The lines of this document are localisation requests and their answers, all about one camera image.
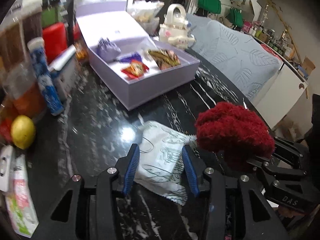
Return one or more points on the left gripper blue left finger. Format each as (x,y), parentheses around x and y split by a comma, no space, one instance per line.
(132,162)

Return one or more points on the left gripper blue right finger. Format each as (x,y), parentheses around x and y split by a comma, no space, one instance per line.
(190,171)

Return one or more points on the dark red fluffy yarn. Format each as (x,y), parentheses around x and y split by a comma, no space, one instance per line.
(234,130)

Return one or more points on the red cartoon snack packet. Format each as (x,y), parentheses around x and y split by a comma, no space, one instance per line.
(136,69)

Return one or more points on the gold patterned snack packet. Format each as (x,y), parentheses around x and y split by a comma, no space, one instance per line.
(164,59)

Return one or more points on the lavender drawstring pouch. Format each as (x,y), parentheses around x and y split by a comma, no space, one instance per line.
(108,50)

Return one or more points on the open lavender gift box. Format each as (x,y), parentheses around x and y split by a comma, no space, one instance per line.
(110,20)

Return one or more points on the blue tablet tube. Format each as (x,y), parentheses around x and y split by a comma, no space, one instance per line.
(44,79)

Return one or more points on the white blue medicine box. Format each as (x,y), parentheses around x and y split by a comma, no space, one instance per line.
(63,72)

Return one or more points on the cardboard box on counter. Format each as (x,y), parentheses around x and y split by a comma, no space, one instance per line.
(307,67)

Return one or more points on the front blue leaf cushion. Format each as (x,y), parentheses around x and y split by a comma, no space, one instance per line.
(236,55)

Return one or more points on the yellow lemon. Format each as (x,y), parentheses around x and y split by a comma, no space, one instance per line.
(22,132)

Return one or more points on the orange contents plastic jar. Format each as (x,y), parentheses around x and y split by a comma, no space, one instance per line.
(20,84)

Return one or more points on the cream cinnamoroll water bottle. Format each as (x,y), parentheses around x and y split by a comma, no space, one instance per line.
(175,28)

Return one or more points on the white plastic food bag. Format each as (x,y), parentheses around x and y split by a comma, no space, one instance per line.
(145,13)

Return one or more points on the red lidded bottle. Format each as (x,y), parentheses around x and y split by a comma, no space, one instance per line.
(55,40)

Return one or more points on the lower green tote bag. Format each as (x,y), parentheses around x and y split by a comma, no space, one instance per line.
(235,17)

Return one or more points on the large green tote bag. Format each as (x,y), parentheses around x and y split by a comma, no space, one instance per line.
(206,7)

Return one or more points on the brown powder jar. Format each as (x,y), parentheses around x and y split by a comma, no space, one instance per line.
(32,26)

